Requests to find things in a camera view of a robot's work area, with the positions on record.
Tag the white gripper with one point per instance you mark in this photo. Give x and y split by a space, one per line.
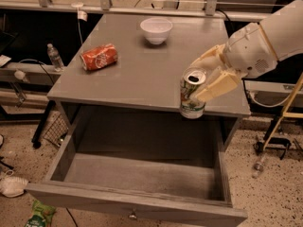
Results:
248 52

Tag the green white 7up can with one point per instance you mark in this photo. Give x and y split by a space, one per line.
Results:
191 80

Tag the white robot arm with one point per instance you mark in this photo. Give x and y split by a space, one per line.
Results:
284 32

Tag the open grey top drawer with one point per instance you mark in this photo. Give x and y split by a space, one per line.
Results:
184 186

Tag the crushed orange soda can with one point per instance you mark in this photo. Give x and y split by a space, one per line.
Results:
99 57

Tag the white bowl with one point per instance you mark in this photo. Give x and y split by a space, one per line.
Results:
156 30

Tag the grey wooden cabinet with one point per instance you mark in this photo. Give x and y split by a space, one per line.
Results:
134 102

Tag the plastic bottle on floor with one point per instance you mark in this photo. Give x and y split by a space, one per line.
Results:
259 166

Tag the white hanging tag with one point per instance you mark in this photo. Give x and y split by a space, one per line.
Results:
82 15

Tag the clear plastic water bottle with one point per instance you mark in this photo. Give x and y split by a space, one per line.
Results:
55 57

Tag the grey side bench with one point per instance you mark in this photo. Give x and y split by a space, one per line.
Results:
29 73

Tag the green snack bag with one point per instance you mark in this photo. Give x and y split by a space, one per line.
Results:
41 215

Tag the white face mask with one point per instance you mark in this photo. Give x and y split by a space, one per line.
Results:
12 186

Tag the wire mesh basket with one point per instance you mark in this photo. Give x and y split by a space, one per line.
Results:
57 131

